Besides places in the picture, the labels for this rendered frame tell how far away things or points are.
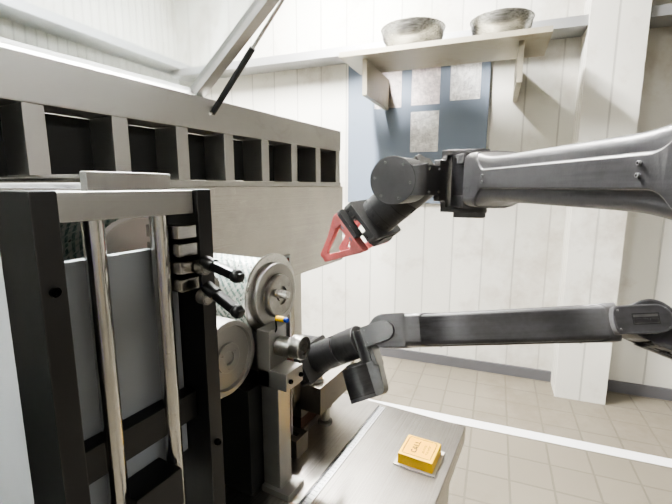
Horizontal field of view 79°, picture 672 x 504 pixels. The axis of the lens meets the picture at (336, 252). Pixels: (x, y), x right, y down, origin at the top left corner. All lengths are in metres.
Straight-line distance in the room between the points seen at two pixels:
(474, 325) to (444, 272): 2.62
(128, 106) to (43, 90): 0.15
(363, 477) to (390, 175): 0.59
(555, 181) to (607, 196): 0.05
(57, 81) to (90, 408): 0.61
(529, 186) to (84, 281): 0.38
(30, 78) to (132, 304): 0.53
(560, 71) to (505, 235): 1.15
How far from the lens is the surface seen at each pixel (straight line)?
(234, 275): 0.38
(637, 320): 0.70
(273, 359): 0.72
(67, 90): 0.89
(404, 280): 3.38
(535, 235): 3.25
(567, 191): 0.34
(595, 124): 3.05
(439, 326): 0.70
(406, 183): 0.48
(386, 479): 0.87
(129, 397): 0.45
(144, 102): 0.98
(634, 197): 0.29
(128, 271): 0.41
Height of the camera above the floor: 1.44
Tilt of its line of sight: 9 degrees down
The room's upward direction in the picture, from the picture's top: straight up
